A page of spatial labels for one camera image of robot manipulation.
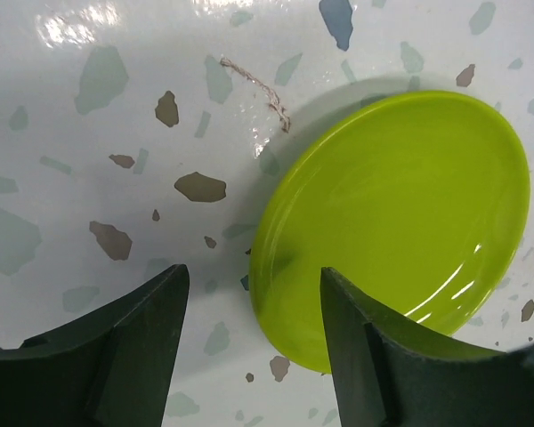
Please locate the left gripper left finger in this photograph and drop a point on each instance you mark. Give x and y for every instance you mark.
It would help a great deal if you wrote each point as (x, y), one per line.
(111, 367)

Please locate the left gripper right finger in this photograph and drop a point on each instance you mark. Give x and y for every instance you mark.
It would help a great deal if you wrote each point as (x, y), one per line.
(391, 371)

